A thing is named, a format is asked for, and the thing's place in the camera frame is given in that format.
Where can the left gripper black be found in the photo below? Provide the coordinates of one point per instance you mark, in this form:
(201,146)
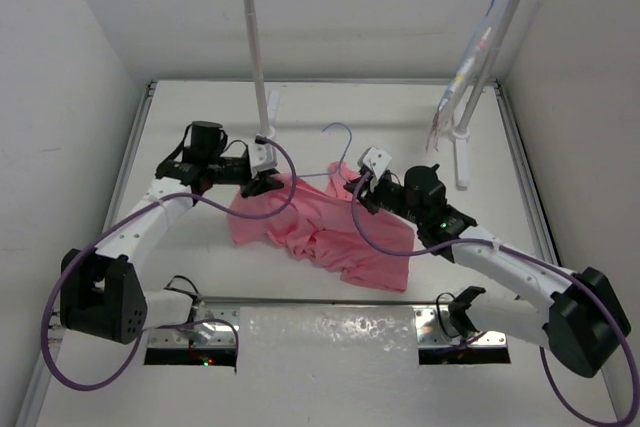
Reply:
(263,181)

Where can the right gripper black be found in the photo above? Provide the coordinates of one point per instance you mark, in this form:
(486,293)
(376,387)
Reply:
(370,202)

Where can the pink t shirt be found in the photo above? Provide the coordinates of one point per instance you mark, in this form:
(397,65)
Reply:
(318,226)

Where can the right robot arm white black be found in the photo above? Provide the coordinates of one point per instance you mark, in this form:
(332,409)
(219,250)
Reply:
(575,315)

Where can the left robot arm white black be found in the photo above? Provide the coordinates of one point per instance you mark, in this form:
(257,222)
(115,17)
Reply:
(101,294)

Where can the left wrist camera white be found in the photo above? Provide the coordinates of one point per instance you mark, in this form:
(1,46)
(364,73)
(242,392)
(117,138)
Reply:
(262,156)

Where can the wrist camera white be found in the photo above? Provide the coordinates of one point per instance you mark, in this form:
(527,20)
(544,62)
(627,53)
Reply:
(262,156)
(376,160)

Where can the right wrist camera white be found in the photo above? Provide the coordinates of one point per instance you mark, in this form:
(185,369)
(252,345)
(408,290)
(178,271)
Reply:
(376,160)

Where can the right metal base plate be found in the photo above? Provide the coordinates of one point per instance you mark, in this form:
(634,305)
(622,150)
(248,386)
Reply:
(430,335)

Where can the metal base plate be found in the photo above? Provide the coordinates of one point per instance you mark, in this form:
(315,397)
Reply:
(430,335)
(214,327)

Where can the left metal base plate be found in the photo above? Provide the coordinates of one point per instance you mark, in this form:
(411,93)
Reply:
(214,327)

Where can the blue wire hanger with garment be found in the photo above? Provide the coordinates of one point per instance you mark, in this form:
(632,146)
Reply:
(489,24)

